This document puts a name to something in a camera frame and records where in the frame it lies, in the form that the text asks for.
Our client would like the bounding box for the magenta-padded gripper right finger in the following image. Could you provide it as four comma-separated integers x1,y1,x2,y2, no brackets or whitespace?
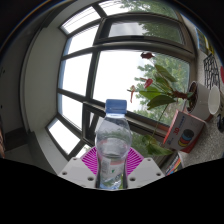
124,147,166,190

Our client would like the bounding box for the small green leafy plant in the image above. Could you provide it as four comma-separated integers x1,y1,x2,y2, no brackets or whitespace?
142,104,174,157

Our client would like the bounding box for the clear blue-capped water bottle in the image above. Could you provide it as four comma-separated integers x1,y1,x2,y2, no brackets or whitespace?
94,98,133,191

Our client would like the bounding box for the dark-framed bay window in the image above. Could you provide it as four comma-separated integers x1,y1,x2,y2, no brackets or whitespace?
44,0,198,161

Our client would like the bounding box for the red-flowered plant in white pot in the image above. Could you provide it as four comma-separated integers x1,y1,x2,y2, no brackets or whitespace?
127,51,214,122

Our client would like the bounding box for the black white patterned pad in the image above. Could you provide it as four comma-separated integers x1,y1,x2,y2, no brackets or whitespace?
202,52,223,90

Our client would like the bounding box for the light blue flat pack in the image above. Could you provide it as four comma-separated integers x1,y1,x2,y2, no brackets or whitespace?
195,27,210,54

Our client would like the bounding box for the colourful flat book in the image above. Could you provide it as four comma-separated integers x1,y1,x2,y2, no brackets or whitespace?
165,152,185,176

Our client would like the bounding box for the red white box with rings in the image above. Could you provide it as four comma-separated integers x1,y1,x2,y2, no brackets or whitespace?
162,109,206,154

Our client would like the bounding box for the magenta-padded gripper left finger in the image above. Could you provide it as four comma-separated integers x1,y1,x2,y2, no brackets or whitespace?
58,145,101,189

